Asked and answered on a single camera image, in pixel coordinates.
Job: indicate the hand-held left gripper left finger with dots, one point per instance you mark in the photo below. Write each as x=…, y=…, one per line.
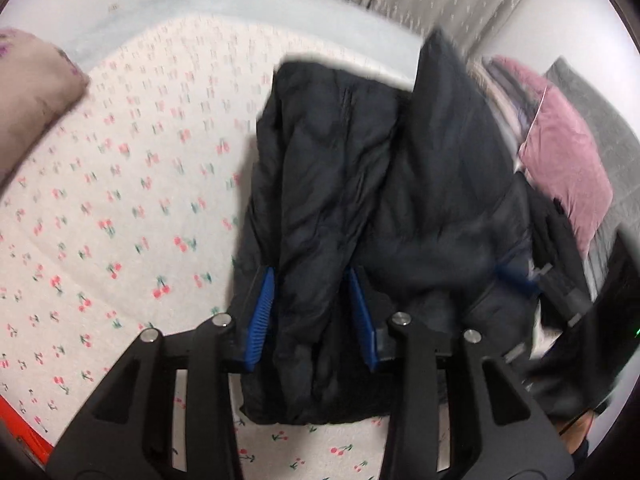
x=261, y=315

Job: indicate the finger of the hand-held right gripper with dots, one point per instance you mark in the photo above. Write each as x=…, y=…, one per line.
x=562, y=292
x=517, y=280

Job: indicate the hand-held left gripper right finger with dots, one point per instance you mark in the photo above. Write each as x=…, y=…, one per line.
x=361, y=315

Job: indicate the black quilted puffer jacket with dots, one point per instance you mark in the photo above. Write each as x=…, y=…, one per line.
x=350, y=185

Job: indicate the person's right forearm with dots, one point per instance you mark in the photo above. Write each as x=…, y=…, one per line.
x=575, y=425

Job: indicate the black fleece garment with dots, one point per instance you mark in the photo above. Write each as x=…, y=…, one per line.
x=555, y=230

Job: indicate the pink velvet pillow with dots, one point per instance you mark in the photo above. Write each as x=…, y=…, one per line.
x=565, y=160

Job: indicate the grey quilted headboard cushion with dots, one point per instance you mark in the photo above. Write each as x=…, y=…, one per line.
x=610, y=140

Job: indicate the cherry print bed sheet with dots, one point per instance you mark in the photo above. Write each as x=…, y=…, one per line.
x=125, y=210

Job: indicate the folded pink grey blankets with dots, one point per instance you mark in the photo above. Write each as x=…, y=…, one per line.
x=505, y=90

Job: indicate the orange box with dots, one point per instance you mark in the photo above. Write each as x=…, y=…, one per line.
x=25, y=425

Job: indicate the mauve floral pillow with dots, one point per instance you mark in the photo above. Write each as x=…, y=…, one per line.
x=35, y=90

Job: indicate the light grey bed blanket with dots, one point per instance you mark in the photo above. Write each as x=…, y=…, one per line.
x=200, y=0

